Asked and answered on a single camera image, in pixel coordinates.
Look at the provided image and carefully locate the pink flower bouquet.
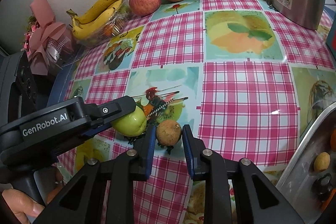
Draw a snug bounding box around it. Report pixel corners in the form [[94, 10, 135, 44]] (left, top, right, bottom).
[[23, 0, 77, 76]]

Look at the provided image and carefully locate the green apple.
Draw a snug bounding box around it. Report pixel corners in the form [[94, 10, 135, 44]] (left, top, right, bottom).
[[111, 106, 147, 137]]

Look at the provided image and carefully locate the checkered fruit tablecloth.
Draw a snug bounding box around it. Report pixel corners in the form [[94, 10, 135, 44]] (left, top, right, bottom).
[[56, 0, 336, 224]]

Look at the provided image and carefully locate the teal toy box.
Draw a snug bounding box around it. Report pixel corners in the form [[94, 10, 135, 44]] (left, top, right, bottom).
[[326, 22, 336, 59]]

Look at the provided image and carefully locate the person left hand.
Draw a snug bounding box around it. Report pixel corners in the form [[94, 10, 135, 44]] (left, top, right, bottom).
[[2, 189, 45, 224]]

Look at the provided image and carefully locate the blue denim table cover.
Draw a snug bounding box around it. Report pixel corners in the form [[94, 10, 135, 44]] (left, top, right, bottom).
[[47, 47, 85, 107]]

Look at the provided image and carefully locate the clear plastic fruit tray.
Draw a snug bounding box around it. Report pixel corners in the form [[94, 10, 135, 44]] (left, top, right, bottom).
[[77, 5, 132, 48]]

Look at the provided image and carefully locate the red apple left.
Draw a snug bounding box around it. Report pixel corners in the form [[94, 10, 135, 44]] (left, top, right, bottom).
[[129, 0, 161, 16]]

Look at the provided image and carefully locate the large steel basin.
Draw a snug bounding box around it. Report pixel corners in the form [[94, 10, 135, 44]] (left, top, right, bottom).
[[276, 103, 335, 223]]

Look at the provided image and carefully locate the yellow banana bunch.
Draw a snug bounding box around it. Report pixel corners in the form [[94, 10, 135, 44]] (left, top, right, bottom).
[[66, 0, 123, 40]]

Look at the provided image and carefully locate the dark plum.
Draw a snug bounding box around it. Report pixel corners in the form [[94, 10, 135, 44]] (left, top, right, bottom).
[[312, 173, 334, 202]]

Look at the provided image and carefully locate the small orange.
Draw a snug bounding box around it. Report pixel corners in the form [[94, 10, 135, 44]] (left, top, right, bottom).
[[330, 129, 336, 152]]

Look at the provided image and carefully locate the brown kiwi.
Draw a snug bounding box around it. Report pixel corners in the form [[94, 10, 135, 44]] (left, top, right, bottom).
[[314, 152, 330, 172], [156, 119, 182, 146]]

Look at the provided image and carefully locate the medium orange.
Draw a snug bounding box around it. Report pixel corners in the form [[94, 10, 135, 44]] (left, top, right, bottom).
[[321, 188, 336, 213]]

